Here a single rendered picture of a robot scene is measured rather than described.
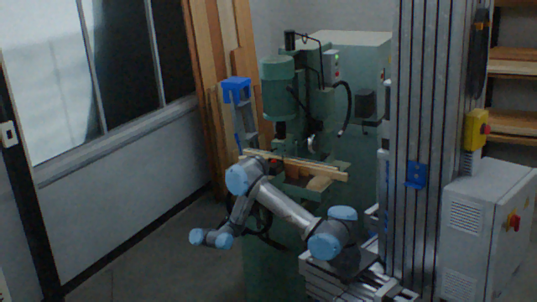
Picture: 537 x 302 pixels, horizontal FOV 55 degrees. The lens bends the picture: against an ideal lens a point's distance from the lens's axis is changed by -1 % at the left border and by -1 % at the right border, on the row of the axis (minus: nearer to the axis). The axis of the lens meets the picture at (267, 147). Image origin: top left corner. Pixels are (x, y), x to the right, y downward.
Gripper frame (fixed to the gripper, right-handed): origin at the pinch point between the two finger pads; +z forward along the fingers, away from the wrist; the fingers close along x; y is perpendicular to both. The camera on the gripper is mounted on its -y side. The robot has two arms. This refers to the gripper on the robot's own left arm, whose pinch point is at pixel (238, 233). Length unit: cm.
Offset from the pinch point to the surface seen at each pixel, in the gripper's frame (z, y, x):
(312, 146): 27, -52, 17
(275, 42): 205, -162, -141
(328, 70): 23, -94, 18
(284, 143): 14, -50, 6
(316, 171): 22, -39, 24
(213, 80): 99, -96, -121
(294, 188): 10.8, -28.5, 20.2
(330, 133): 31, -61, 23
